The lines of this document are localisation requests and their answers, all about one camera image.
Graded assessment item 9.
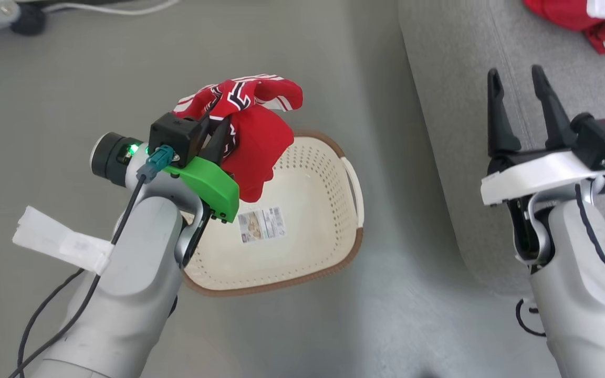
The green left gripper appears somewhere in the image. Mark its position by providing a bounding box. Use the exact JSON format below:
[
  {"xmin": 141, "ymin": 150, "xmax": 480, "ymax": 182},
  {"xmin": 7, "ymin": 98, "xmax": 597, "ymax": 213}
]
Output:
[{"xmin": 164, "ymin": 114, "xmax": 241, "ymax": 225}]

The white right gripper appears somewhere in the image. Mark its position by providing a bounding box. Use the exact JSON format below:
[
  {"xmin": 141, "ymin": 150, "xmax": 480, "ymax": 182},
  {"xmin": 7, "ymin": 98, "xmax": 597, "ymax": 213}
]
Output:
[{"xmin": 479, "ymin": 64, "xmax": 605, "ymax": 207}]

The red garment with black lettering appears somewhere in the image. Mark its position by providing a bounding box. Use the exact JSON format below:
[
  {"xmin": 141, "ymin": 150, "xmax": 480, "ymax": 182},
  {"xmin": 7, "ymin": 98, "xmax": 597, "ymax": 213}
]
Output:
[{"xmin": 172, "ymin": 74, "xmax": 304, "ymax": 204}]

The red white striped garment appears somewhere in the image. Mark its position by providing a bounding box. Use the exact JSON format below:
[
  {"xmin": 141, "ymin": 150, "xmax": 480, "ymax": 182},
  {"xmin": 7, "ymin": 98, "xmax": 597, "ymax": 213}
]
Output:
[{"xmin": 523, "ymin": 0, "xmax": 605, "ymax": 58}]

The grey fabric sofa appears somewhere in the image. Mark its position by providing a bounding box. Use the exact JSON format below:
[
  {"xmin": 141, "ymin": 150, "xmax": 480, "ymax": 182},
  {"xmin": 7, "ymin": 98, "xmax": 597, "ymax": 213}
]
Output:
[{"xmin": 398, "ymin": 0, "xmax": 605, "ymax": 296}]

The printed paper basket label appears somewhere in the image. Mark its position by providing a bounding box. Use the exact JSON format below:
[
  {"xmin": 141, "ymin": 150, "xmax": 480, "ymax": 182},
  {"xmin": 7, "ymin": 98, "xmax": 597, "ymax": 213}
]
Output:
[{"xmin": 237, "ymin": 206, "xmax": 287, "ymax": 244}]

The white perforated laundry basket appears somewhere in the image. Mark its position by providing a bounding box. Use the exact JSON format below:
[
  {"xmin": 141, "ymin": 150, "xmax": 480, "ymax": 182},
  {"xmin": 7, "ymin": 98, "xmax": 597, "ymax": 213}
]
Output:
[{"xmin": 179, "ymin": 130, "xmax": 365, "ymax": 298}]

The white tape tag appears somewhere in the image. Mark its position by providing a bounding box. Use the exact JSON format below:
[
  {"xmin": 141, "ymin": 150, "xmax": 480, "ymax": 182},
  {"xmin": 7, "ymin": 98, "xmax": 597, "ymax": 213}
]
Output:
[{"xmin": 12, "ymin": 205, "xmax": 114, "ymax": 276}]

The black round caster foot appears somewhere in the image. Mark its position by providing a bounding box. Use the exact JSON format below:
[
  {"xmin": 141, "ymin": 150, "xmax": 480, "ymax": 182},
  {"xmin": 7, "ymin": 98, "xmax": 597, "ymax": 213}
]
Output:
[{"xmin": 11, "ymin": 3, "xmax": 47, "ymax": 37}]

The teal left cable connector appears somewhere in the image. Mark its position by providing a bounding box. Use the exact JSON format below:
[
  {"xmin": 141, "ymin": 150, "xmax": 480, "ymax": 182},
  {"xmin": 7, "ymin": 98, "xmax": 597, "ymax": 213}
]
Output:
[{"xmin": 135, "ymin": 145, "xmax": 176, "ymax": 184}]

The white floor cable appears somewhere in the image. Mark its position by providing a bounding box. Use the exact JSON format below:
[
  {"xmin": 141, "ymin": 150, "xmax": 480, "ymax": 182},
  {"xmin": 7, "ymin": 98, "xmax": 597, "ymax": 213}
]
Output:
[{"xmin": 44, "ymin": 0, "xmax": 181, "ymax": 16}]

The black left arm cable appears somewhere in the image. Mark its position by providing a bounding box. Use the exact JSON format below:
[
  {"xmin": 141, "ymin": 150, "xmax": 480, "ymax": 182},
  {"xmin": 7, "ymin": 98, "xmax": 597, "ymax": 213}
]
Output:
[{"xmin": 7, "ymin": 176, "xmax": 148, "ymax": 378}]

